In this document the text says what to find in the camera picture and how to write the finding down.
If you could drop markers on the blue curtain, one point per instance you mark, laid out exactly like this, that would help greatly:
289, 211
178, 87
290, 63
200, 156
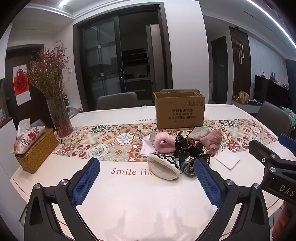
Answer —
291, 85

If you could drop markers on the cluttered shoe rack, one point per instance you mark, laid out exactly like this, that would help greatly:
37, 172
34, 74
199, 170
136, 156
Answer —
70, 107

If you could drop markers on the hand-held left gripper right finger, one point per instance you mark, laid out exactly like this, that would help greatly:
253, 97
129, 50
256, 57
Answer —
208, 183

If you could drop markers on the yellow paper bag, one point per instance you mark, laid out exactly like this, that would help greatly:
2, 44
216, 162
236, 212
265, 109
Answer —
242, 96

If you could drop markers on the pink knit cloth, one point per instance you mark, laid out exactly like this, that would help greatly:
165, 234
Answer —
214, 140

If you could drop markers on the black floral cloth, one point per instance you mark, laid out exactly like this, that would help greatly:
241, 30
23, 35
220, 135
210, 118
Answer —
187, 143

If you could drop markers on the white zigzag-edged cloth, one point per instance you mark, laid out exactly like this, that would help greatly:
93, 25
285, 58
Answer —
148, 147

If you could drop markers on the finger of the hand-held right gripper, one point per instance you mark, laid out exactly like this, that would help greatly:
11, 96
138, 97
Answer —
288, 140
259, 148

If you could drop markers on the grey patterned pouch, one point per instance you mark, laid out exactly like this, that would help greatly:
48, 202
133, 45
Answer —
198, 134

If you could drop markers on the grey dining chair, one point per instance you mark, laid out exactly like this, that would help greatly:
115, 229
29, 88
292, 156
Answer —
116, 100
272, 118
179, 90

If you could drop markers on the colourful tile-pattern table runner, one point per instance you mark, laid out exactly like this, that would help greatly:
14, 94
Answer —
111, 141

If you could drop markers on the brown cardboard box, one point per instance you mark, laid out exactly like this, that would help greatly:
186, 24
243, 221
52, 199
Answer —
179, 111

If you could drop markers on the white television cabinet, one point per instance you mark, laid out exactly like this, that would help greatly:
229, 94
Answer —
245, 105

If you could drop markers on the white square cloth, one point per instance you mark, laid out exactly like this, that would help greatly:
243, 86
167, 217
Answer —
227, 161

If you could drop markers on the red wall calendar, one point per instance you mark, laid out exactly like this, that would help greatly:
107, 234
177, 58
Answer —
22, 85

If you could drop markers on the grey refrigerator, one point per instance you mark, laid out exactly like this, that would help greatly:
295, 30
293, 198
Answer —
155, 60

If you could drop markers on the pile of colourful clothes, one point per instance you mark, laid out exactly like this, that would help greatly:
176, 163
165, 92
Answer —
289, 114

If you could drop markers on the dried pink flowers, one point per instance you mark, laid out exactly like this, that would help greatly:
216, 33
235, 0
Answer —
47, 71

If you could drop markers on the dark floral pouch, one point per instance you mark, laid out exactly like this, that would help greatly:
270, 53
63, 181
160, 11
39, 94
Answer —
188, 165

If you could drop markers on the yellow woven tissue box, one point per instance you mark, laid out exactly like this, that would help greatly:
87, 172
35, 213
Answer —
38, 155

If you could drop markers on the white black patterned pouch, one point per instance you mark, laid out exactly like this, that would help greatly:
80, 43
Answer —
161, 168

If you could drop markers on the dark sliding glass door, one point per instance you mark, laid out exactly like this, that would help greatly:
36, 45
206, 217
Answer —
104, 58

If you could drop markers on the pink fuzzy scrunchie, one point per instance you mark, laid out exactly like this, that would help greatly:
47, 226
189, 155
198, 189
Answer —
161, 140

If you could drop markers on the floral tissue pack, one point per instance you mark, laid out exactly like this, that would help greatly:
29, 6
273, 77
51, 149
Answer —
26, 139

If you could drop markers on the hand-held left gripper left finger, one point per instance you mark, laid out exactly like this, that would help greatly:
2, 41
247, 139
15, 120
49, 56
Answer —
85, 183

